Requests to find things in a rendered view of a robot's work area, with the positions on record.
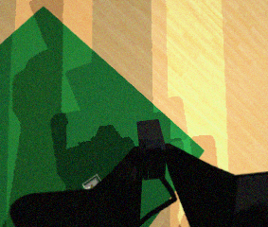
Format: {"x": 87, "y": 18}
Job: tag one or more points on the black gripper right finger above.
{"x": 212, "y": 197}

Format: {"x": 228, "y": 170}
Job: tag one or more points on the green circuit board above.
{"x": 67, "y": 117}

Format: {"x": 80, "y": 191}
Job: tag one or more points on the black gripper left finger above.
{"x": 114, "y": 202}

